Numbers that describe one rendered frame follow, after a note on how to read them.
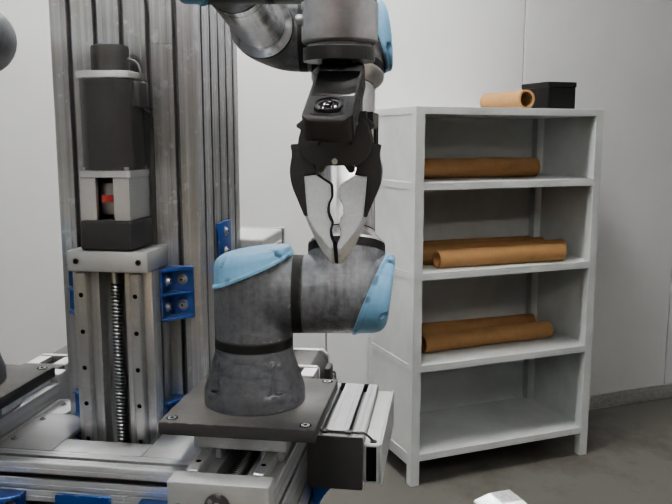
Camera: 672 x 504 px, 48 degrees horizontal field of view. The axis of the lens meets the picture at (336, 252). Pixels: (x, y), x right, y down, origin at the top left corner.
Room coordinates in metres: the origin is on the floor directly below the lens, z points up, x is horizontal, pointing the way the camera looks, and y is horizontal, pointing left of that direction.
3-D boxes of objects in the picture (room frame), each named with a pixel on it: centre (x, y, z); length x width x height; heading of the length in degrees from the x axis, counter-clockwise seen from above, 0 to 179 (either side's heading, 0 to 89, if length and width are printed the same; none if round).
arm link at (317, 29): (0.77, 0.00, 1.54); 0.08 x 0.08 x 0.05
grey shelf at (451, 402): (3.32, -0.64, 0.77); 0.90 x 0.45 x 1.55; 112
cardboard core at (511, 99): (3.36, -0.74, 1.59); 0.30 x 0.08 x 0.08; 22
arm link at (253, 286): (1.10, 0.12, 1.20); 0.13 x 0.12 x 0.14; 89
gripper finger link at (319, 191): (0.77, 0.01, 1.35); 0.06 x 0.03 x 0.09; 172
